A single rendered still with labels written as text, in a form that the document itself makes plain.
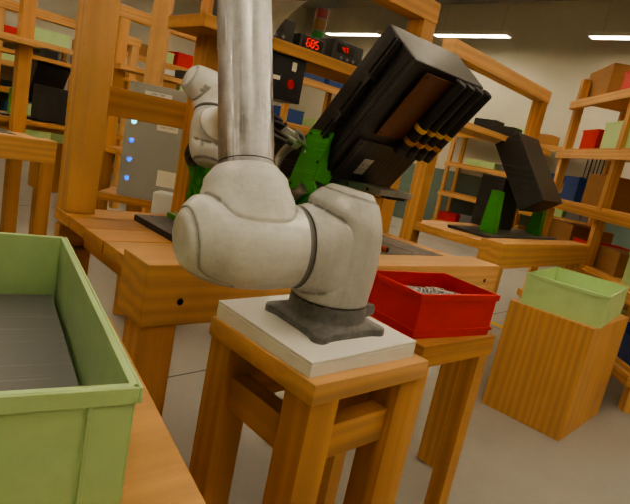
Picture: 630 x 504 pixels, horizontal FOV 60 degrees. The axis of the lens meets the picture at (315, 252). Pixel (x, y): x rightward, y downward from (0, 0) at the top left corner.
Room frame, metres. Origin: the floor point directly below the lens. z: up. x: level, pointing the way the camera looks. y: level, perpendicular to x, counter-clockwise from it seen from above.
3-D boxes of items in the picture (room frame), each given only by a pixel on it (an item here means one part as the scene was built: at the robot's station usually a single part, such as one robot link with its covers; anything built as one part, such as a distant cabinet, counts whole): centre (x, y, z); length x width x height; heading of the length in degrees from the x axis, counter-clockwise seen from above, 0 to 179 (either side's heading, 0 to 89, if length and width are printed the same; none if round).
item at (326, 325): (1.06, -0.06, 0.91); 0.22 x 0.18 x 0.06; 132
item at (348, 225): (1.03, -0.04, 1.05); 0.18 x 0.16 x 0.22; 123
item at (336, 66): (2.10, 0.22, 1.52); 0.90 x 0.25 x 0.04; 133
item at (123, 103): (2.18, 0.29, 1.23); 1.30 x 0.05 x 0.09; 133
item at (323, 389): (1.05, -0.05, 0.83); 0.32 x 0.32 x 0.04; 45
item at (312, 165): (1.82, 0.05, 1.17); 0.13 x 0.12 x 0.20; 133
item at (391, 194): (1.89, -0.09, 1.11); 0.39 x 0.16 x 0.03; 43
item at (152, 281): (1.71, -0.15, 0.82); 1.50 x 0.14 x 0.15; 133
